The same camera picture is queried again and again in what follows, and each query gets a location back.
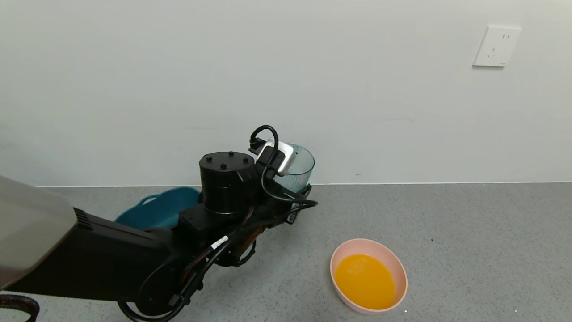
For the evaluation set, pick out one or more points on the teal plastic basin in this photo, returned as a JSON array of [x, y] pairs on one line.
[[156, 212]]

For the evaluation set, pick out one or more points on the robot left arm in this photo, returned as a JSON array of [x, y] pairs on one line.
[[111, 264]]

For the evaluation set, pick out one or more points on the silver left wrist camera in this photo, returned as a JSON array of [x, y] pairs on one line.
[[286, 154]]

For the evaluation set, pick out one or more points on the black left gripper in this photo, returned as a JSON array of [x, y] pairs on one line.
[[298, 206]]

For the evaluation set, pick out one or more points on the white wall socket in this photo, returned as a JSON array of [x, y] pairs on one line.
[[496, 47]]

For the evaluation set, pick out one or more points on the clear plastic cup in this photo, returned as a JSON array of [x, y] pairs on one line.
[[301, 172]]

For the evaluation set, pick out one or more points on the pink bowl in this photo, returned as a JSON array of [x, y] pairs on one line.
[[366, 281]]

